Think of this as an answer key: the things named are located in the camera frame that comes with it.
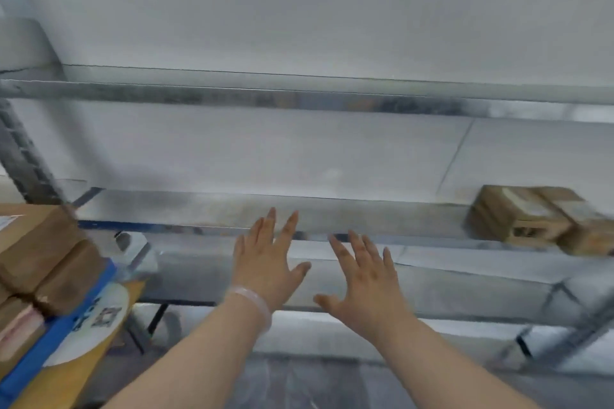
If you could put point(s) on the person's right hand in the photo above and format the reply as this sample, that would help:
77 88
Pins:
374 298

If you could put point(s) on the person's left hand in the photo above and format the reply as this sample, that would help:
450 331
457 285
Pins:
264 269

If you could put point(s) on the box with torn label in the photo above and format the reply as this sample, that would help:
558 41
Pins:
494 212

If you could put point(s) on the metal shelving rack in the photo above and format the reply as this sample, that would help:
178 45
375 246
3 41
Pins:
307 92

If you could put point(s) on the large brown box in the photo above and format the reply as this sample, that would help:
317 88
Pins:
19 332
72 279

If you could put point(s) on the cardboard box with white label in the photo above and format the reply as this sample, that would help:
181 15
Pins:
43 241

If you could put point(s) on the taped box two labels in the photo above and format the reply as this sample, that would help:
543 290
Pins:
590 231

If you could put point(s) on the person's left forearm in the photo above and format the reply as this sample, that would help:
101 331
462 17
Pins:
192 365

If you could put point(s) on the person's right forearm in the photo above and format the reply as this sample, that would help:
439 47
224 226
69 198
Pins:
455 370

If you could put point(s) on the yellow printed cardboard box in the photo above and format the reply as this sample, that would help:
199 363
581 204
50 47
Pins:
72 384

